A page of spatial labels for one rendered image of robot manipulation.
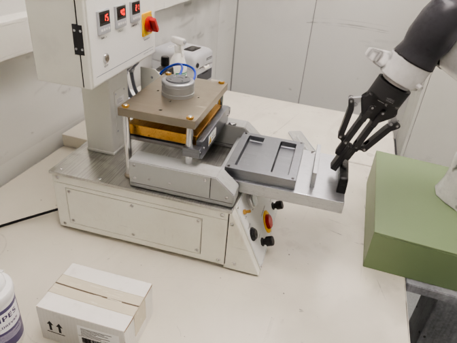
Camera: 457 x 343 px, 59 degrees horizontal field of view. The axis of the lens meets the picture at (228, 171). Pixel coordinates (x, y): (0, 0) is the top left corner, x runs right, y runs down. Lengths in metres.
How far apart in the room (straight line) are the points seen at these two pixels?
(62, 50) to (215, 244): 0.54
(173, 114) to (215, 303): 0.43
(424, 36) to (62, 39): 0.70
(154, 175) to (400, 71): 0.56
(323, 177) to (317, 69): 2.44
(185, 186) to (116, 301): 0.28
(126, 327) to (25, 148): 0.82
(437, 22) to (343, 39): 2.48
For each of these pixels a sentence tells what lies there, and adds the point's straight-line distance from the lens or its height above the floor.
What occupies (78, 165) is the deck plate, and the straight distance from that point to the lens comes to 1.08.
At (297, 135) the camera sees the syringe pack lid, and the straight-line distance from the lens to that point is 1.66.
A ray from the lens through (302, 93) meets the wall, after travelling 3.47.
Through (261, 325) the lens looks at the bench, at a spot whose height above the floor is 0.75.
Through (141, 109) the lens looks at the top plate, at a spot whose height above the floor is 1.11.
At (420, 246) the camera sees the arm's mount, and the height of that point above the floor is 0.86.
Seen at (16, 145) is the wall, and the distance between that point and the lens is 1.43.
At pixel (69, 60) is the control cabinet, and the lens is 0.92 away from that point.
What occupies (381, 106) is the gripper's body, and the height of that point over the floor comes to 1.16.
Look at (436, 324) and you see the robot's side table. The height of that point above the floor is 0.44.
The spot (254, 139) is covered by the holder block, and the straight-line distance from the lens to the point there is 1.09.
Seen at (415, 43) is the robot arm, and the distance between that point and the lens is 0.88.
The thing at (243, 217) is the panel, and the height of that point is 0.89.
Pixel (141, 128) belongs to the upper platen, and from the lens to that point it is 0.97.
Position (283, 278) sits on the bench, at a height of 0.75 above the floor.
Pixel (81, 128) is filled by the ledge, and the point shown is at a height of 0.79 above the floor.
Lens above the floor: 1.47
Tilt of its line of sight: 31 degrees down
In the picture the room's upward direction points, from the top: 5 degrees clockwise
